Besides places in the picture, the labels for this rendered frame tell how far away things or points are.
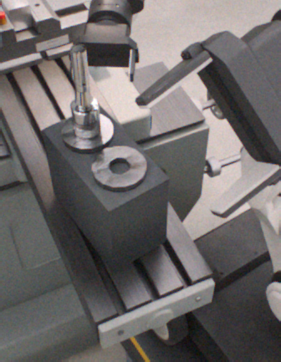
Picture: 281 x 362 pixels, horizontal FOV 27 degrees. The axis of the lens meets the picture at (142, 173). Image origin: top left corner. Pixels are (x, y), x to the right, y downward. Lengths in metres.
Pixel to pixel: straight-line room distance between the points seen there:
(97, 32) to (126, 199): 0.35
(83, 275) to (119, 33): 0.45
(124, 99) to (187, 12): 1.83
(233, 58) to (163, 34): 2.70
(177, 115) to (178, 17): 1.71
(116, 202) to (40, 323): 1.00
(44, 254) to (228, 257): 0.56
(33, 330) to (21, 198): 0.51
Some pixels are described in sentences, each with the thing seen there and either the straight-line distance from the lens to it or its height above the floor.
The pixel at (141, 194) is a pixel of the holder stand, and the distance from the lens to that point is 0.91.
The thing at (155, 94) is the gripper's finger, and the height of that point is 1.56.
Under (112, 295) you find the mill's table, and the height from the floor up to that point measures 0.92.
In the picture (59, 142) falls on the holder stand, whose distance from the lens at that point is 1.00.
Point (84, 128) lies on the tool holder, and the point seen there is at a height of 1.17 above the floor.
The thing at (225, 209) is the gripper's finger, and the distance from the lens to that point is 0.45.
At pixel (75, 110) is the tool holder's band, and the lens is 0.94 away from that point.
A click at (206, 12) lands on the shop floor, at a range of 3.30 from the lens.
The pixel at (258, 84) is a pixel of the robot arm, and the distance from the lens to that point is 0.44.
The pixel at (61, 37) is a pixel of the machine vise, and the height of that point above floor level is 0.99.
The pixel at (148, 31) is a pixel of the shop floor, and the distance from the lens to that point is 3.15.
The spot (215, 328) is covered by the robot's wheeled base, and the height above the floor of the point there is 0.57.
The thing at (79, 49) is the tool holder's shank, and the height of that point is 1.31.
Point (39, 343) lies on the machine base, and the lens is 1.87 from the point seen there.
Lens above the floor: 1.85
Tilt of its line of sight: 50 degrees down
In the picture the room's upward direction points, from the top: straight up
